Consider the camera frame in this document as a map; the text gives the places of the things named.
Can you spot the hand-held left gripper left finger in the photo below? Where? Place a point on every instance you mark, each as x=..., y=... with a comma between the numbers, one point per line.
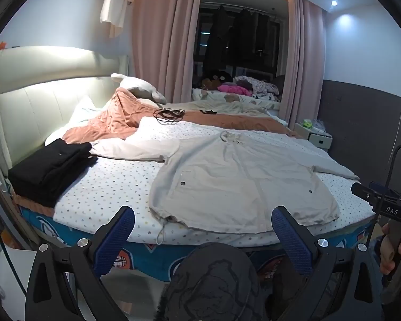
x=115, y=240

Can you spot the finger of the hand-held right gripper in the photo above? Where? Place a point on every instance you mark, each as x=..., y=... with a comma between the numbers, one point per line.
x=364, y=190

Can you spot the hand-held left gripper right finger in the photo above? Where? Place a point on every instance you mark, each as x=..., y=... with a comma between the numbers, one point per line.
x=292, y=240

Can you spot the beige pillowcase cloth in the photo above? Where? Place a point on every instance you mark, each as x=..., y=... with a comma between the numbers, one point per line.
x=237, y=177

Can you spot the stack of black folded clothes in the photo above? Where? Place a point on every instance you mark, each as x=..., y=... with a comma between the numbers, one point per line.
x=50, y=167

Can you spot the pile of clothes by window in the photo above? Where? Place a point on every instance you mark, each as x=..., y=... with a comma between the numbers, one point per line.
x=260, y=87

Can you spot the dark hanging clothes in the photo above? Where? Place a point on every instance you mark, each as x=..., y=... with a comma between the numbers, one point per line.
x=217, y=40

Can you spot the blue printed mattress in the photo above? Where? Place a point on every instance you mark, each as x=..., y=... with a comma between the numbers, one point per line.
x=147, y=257

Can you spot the white floral bed cover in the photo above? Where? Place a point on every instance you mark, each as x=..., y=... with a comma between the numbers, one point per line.
x=113, y=187

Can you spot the white nightstand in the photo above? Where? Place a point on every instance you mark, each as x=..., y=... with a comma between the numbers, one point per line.
x=317, y=138

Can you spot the small green object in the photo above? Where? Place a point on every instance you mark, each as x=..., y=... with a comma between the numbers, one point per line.
x=307, y=124

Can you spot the dark printed cloth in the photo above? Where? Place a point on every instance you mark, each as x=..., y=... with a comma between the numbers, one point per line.
x=214, y=284

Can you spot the orange blanket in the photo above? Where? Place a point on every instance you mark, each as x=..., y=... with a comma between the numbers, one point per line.
x=110, y=123

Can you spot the narrow pink curtain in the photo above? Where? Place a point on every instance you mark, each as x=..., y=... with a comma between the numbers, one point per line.
x=304, y=57

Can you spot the beige quilt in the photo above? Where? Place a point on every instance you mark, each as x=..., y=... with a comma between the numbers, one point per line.
x=234, y=105

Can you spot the white plush pillow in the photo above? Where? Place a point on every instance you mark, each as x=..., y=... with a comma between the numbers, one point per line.
x=140, y=88

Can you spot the white padded headboard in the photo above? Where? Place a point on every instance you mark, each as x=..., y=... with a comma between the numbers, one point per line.
x=36, y=107

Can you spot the pink clothing item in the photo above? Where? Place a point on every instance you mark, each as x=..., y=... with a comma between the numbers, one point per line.
x=232, y=89

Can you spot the brown plush toy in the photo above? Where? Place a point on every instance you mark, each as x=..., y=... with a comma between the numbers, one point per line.
x=210, y=82

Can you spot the round ceiling spotlight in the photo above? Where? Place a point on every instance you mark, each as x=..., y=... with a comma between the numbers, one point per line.
x=334, y=3

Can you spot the wide pink curtain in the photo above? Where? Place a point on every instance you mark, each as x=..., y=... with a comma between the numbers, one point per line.
x=167, y=40

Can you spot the white hanging garment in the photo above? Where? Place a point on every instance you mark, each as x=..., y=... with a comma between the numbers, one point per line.
x=115, y=3

